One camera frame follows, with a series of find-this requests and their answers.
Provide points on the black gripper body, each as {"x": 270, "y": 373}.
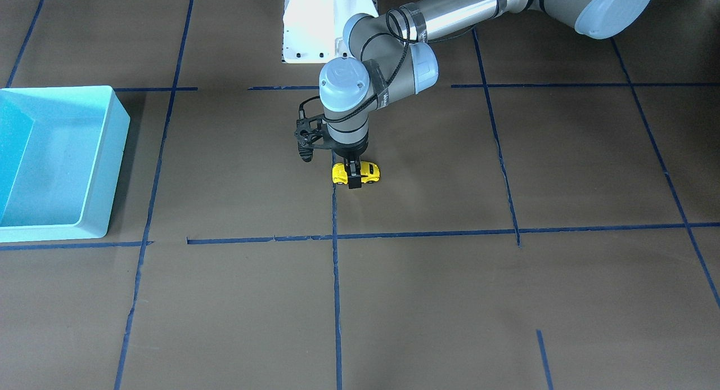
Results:
{"x": 352, "y": 153}

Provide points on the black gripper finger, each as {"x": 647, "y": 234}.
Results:
{"x": 354, "y": 173}

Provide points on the yellow beetle toy car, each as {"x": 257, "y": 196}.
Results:
{"x": 369, "y": 171}

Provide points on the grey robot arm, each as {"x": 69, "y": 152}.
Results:
{"x": 390, "y": 57}

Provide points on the light blue plastic bin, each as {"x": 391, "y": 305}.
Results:
{"x": 61, "y": 152}

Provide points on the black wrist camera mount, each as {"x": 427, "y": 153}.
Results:
{"x": 311, "y": 134}

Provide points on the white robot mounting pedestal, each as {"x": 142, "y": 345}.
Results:
{"x": 313, "y": 30}

